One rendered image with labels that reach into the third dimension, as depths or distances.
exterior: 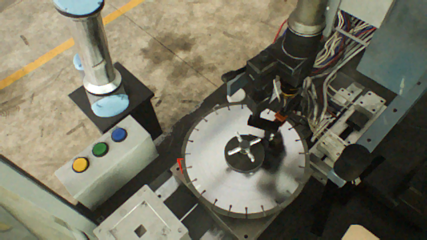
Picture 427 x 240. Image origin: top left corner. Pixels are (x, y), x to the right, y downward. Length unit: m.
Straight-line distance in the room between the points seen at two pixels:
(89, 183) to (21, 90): 1.73
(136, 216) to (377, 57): 0.69
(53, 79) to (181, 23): 1.05
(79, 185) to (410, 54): 0.86
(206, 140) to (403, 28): 0.55
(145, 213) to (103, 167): 0.20
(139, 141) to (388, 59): 0.70
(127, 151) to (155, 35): 1.71
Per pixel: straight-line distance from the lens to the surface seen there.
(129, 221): 0.93
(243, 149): 0.84
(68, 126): 2.30
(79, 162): 1.03
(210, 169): 0.88
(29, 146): 2.35
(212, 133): 0.93
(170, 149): 1.15
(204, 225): 1.04
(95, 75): 1.00
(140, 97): 1.30
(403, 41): 0.67
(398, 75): 0.71
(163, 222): 0.91
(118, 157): 1.01
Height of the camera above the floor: 1.76
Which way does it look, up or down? 58 degrees down
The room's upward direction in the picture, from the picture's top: 6 degrees counter-clockwise
